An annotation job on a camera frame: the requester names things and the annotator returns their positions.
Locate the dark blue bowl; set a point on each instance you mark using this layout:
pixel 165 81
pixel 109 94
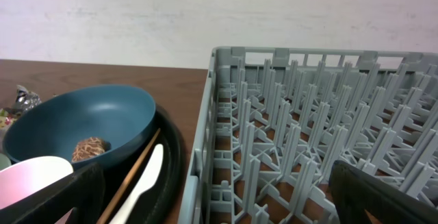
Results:
pixel 121 115

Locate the crumpled foil wrapper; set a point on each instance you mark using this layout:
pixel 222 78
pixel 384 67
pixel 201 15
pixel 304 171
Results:
pixel 24 102

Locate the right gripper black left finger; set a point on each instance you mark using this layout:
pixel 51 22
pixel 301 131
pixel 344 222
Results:
pixel 81 192

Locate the white plastic knife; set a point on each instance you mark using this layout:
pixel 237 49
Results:
pixel 146 181

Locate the brown shiitake mushroom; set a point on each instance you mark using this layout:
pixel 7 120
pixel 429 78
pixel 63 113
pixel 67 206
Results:
pixel 88 148

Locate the pale green bowl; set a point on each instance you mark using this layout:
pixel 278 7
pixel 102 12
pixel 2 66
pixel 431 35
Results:
pixel 4 162

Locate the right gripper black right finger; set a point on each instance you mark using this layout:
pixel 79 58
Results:
pixel 357 195

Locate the grey plastic dishwasher rack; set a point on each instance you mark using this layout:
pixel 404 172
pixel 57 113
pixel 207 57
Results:
pixel 274 121

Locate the wooden chopstick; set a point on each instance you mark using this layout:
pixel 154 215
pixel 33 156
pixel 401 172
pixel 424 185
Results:
pixel 104 218

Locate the pink plastic cup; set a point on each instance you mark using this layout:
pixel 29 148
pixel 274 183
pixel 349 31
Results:
pixel 28 177

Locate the round black tray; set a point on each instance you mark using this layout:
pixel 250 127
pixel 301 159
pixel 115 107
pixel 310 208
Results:
pixel 155 204

